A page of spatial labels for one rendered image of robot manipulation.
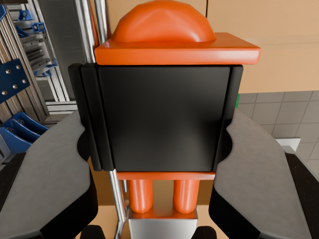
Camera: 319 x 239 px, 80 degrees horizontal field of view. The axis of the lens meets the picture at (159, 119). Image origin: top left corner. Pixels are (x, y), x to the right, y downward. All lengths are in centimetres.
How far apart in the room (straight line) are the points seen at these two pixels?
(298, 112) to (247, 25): 114
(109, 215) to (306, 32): 88
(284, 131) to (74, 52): 167
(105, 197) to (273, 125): 155
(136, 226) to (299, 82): 91
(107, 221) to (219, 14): 72
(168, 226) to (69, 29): 112
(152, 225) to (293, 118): 173
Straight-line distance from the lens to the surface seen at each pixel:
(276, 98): 168
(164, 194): 20
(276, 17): 87
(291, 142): 198
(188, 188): 16
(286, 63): 94
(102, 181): 48
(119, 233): 23
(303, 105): 183
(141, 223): 19
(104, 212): 46
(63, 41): 124
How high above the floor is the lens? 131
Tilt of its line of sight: 59 degrees down
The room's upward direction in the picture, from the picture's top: 179 degrees counter-clockwise
